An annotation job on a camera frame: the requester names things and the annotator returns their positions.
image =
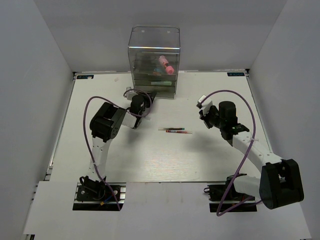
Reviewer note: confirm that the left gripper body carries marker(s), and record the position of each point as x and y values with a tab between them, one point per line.
147	103

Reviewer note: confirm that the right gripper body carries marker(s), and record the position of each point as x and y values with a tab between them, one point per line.
211	118

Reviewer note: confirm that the green highlighter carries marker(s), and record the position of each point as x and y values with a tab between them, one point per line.
161	83

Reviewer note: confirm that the pink marker tube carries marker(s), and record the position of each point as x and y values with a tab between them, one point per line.
167	67

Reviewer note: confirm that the red gel pen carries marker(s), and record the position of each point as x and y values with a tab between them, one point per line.
178	131

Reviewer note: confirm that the clear acrylic drawer organizer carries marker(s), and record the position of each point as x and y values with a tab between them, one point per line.
146	44

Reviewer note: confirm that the blue highlighter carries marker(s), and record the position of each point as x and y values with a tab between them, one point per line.
158	70

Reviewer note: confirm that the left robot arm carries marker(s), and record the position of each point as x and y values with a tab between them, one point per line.
104	127

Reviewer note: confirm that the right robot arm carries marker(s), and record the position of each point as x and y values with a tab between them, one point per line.
280	182

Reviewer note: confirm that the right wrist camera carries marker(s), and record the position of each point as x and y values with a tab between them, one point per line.
204	104

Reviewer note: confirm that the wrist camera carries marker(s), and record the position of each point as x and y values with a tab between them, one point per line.
204	104
130	93

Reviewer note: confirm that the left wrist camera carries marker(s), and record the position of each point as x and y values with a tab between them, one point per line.
130	93

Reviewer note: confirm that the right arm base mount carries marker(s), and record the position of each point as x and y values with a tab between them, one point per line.
215	193

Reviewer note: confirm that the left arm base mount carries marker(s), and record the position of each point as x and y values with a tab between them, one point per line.
86	200

